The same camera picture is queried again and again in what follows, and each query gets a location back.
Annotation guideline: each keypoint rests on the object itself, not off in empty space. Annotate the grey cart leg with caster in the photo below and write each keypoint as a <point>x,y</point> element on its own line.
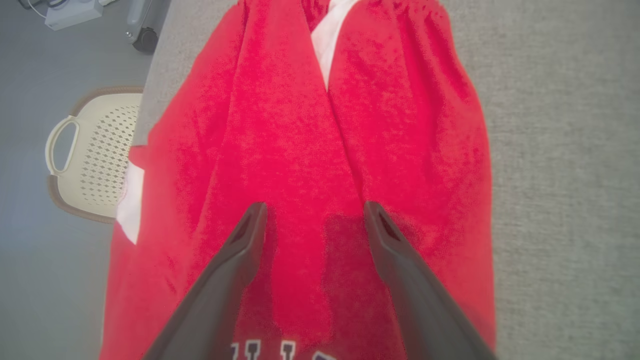
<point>145,25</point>

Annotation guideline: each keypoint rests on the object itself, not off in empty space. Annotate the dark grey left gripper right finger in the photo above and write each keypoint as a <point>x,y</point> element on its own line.
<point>430,310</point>

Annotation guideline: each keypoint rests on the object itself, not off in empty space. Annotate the red basketball jersey garment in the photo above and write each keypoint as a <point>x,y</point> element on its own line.
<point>280,140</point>

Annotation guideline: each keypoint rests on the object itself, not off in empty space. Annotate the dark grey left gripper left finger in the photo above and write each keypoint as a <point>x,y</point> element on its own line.
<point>215,310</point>

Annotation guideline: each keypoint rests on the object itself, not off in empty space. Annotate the cream plastic laundry basket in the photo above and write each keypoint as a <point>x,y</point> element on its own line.
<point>100,155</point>

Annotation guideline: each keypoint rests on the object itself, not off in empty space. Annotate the white power adapter box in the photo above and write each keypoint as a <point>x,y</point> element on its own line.
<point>72,14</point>

